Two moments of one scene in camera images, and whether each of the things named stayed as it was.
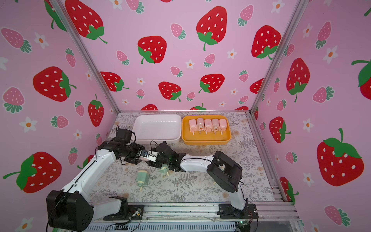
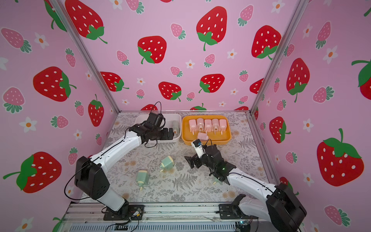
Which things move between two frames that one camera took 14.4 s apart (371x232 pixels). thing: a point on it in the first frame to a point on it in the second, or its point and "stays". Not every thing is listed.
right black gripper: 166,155 to 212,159
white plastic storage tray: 157,127 stays
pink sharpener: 207,125 stays
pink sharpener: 222,125 stays
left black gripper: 135,159 to 165,136
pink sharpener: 192,125 stays
